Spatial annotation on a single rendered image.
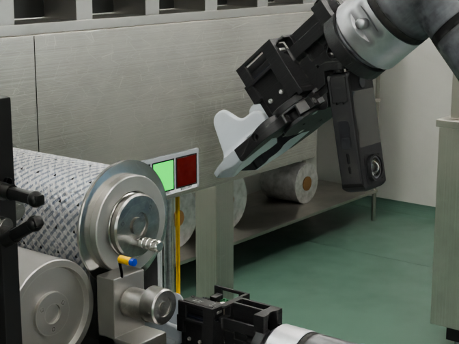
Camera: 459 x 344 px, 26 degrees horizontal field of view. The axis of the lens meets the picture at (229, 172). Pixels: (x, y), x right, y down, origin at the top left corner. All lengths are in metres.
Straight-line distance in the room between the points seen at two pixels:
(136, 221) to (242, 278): 3.74
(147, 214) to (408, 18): 0.42
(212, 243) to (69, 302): 1.02
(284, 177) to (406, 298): 1.17
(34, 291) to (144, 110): 0.62
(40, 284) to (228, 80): 0.81
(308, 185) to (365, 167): 4.59
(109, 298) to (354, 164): 0.34
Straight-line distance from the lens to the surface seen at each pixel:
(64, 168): 1.18
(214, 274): 2.13
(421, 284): 4.87
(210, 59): 1.76
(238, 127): 0.99
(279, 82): 0.95
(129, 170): 1.15
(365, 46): 0.90
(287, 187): 5.45
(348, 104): 0.93
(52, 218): 1.15
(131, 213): 1.13
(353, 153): 0.93
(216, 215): 2.09
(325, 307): 4.51
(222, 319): 1.15
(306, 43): 0.95
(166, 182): 1.69
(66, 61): 1.51
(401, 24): 0.88
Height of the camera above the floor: 1.56
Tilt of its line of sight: 13 degrees down
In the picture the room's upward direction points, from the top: straight up
